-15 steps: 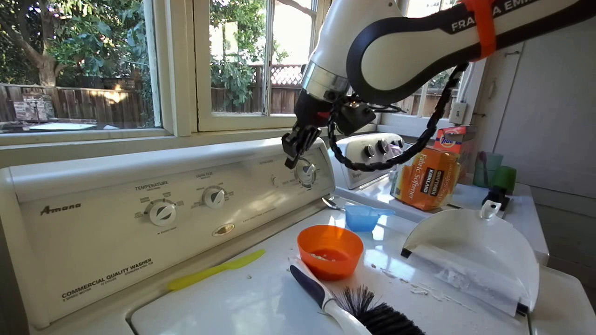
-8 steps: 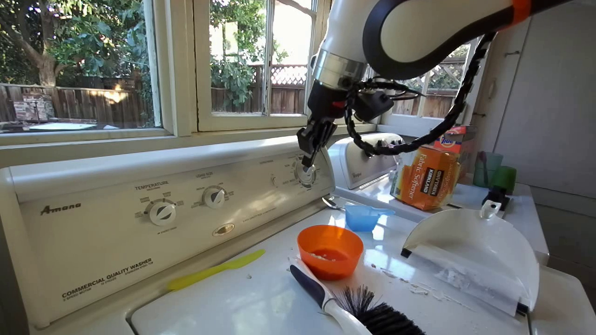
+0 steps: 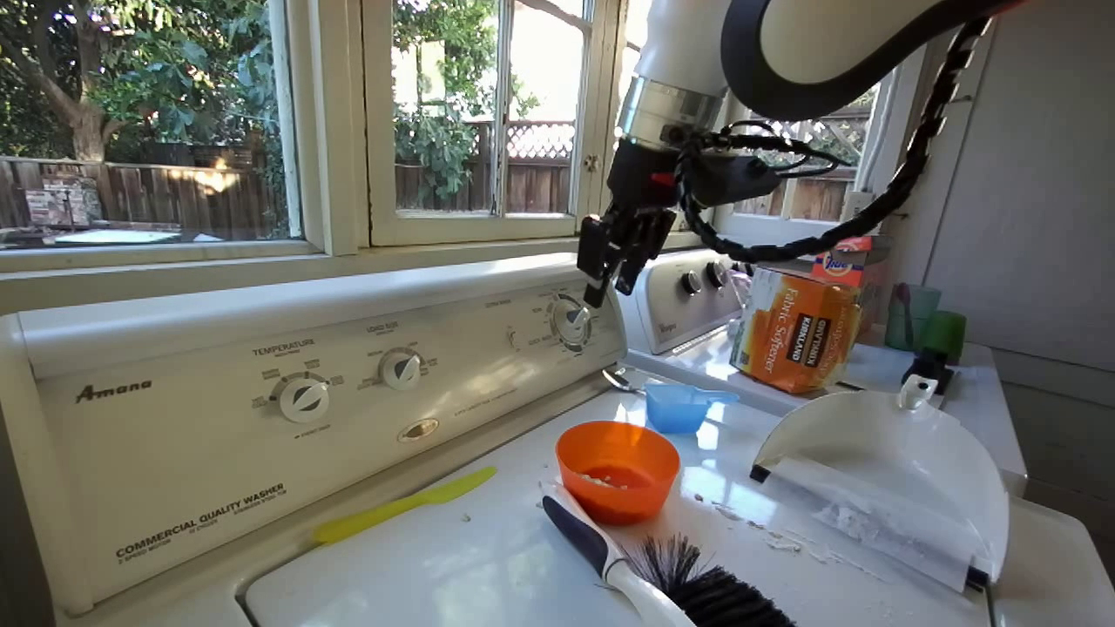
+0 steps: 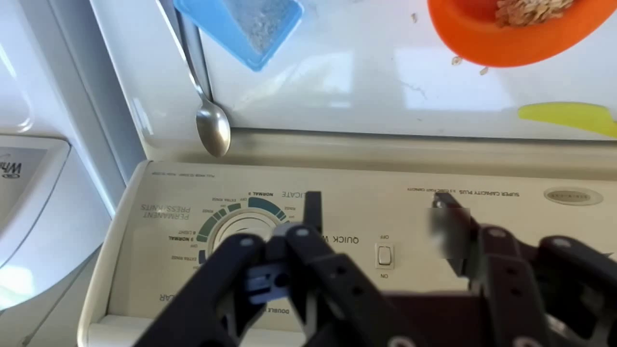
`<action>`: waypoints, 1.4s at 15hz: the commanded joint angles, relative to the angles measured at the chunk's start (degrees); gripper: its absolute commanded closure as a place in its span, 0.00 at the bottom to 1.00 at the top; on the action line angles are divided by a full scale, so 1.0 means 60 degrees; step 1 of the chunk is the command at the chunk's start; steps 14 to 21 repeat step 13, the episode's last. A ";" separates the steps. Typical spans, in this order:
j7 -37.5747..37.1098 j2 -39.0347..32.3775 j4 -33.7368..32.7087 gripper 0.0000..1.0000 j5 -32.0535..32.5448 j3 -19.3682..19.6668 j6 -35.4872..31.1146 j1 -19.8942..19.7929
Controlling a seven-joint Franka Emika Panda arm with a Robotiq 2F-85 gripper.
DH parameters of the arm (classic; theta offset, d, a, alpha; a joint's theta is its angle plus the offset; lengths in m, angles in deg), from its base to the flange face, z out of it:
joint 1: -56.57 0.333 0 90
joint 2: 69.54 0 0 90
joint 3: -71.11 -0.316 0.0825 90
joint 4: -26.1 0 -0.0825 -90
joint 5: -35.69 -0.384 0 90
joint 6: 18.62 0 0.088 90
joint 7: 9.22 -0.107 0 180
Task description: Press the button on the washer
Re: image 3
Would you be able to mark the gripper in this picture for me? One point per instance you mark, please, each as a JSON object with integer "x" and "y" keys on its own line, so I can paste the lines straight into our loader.
{"x": 638, "y": 178}

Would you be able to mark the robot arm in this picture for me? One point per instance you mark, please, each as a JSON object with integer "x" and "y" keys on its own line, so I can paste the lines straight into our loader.
{"x": 810, "y": 39}

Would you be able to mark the washer timer knob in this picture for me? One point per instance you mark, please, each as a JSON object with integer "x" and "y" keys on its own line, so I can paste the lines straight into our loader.
{"x": 572, "y": 323}

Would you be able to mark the washer load size knob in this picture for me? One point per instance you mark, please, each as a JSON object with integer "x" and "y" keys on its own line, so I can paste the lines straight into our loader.
{"x": 402, "y": 369}

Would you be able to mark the white washer lid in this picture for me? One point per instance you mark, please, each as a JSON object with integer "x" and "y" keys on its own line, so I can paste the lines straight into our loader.
{"x": 488, "y": 557}

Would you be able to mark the washer temperature knob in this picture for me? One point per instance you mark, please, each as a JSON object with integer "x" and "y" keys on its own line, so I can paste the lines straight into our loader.
{"x": 304, "y": 399}

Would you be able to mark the cream washer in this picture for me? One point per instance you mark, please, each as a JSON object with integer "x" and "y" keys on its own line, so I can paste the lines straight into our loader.
{"x": 218, "y": 435}

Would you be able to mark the dryer knob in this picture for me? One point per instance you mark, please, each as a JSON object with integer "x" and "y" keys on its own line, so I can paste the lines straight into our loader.
{"x": 716, "y": 274}
{"x": 692, "y": 282}

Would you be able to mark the metal spoon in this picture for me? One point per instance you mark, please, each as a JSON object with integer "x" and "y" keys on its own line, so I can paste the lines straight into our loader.
{"x": 620, "y": 380}

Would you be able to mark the blue plastic scoop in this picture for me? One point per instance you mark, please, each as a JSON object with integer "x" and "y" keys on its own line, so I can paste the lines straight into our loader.
{"x": 675, "y": 409}

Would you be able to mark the window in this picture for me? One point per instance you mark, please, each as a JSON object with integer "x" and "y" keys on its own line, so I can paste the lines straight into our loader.
{"x": 488, "y": 113}
{"x": 148, "y": 122}
{"x": 814, "y": 174}

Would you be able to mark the orange fabric softener box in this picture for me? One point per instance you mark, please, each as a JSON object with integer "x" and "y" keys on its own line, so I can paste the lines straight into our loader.
{"x": 794, "y": 335}

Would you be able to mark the orange plastic bowl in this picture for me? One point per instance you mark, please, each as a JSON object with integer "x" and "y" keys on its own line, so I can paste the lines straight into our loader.
{"x": 617, "y": 475}

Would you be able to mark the orange detergent box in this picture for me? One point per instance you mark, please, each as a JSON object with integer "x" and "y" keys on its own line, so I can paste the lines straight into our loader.
{"x": 858, "y": 261}

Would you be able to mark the white dryer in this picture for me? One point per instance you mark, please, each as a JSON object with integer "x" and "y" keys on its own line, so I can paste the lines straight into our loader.
{"x": 871, "y": 383}

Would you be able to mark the translucent green cup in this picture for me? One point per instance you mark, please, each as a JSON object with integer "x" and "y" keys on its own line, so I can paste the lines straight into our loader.
{"x": 915, "y": 318}

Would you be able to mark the small black object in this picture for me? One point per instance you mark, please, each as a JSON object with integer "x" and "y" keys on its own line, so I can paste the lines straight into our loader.
{"x": 929, "y": 367}

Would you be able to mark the black bristle hand brush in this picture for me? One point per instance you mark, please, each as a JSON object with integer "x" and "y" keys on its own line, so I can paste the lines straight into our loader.
{"x": 662, "y": 579}

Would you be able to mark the solid green cup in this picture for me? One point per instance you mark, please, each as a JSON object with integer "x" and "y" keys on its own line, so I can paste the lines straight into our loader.
{"x": 948, "y": 335}

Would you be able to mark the yellow plastic knife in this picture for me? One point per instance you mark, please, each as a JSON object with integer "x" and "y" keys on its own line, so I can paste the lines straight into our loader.
{"x": 392, "y": 509}

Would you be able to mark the white dustpan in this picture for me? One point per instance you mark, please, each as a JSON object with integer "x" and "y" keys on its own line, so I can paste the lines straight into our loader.
{"x": 897, "y": 461}

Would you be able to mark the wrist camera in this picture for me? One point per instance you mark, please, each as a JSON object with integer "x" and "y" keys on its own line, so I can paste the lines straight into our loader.
{"x": 736, "y": 178}

